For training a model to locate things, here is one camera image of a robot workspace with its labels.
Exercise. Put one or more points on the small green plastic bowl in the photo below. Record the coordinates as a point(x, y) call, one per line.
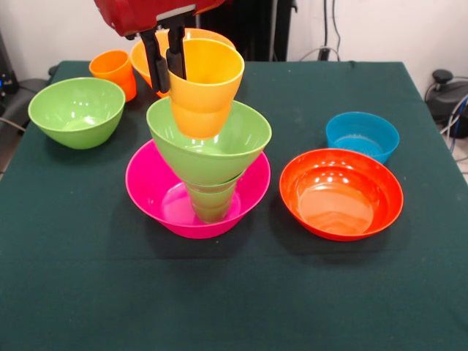
point(230, 181)

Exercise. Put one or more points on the red plastic bowl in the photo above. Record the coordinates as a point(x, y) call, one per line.
point(340, 197)

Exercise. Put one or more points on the yellow plastic cup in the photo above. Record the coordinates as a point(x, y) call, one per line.
point(204, 106)

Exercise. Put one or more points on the dark grey floor case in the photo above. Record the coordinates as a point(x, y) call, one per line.
point(22, 102)

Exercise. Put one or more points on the orange plastic cup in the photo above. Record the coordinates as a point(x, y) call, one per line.
point(109, 66)

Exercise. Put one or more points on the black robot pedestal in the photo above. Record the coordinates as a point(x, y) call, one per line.
point(256, 22)

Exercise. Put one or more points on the green plastic cup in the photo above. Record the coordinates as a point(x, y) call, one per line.
point(212, 204)

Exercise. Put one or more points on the blue plastic bowl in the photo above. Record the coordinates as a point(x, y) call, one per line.
point(362, 146)

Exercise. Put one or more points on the large green plastic bowl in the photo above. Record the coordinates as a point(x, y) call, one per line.
point(73, 109)
point(241, 139)

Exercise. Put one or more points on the pink plastic bowl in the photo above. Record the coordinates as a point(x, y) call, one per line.
point(146, 194)

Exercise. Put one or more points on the large orange plastic bowl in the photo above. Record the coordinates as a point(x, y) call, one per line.
point(140, 62)

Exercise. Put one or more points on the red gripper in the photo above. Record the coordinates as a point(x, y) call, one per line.
point(146, 14)

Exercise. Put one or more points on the black computer tower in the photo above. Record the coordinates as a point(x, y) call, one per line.
point(7, 73)

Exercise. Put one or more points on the dark green table cloth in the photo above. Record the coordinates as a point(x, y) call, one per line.
point(234, 292)

